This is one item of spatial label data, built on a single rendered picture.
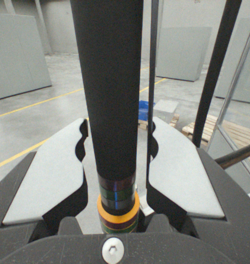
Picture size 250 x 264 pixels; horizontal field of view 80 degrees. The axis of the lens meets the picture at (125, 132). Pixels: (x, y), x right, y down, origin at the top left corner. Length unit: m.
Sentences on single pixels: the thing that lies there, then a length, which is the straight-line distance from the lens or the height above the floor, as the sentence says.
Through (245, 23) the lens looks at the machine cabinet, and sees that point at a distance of 5.46.
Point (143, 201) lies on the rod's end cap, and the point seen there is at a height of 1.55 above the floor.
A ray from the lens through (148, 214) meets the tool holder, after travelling 0.19.
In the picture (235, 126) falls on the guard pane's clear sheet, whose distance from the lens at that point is 1.45.
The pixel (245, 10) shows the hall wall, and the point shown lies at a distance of 12.16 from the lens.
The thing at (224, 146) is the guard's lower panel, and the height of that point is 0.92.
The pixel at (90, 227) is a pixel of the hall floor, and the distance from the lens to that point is 1.93.
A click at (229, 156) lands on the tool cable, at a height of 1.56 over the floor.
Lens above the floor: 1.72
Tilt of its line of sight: 33 degrees down
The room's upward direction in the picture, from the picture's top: 1 degrees counter-clockwise
